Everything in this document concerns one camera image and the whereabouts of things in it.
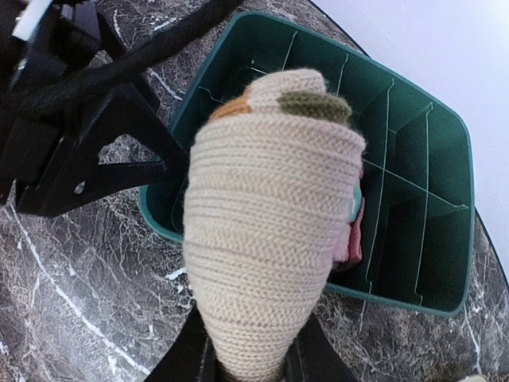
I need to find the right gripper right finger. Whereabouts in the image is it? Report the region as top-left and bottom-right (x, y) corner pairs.
(285, 314), (358, 382)

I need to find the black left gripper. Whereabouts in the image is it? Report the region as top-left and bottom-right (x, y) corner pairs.
(1, 1), (242, 217)

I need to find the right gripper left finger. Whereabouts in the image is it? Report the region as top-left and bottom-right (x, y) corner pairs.
(145, 306), (217, 382)

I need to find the green compartment tray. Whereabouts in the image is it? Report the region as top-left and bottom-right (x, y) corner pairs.
(140, 12), (473, 314)

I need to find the pink patterned sock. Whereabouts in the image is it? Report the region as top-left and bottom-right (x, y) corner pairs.
(333, 185), (365, 271)

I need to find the beige sock with olive toe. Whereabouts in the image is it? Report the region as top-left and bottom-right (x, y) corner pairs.
(183, 68), (366, 381)

